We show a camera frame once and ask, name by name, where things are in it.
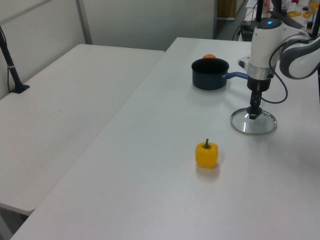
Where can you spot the black electronic box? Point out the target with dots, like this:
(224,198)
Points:
(247,31)

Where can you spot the orange mandarin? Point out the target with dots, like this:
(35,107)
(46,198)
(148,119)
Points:
(208,56)

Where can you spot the black camera stand pole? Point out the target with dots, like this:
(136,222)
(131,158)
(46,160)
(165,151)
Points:
(12,72)

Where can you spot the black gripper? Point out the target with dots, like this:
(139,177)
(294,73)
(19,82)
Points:
(258,83)

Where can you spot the glass lid with blue knob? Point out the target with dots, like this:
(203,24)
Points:
(240,125)

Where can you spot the thin black pole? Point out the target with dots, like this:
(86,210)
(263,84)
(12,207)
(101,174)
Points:
(259,10)

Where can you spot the brown wooden board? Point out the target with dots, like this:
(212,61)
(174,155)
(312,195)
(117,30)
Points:
(226,8)

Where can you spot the yellow bell pepper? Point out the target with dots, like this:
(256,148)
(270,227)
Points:
(206,156)

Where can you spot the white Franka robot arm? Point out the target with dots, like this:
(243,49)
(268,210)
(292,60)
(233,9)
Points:
(262,42)

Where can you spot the yellow plastic object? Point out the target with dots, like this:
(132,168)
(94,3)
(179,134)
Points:
(310,11)

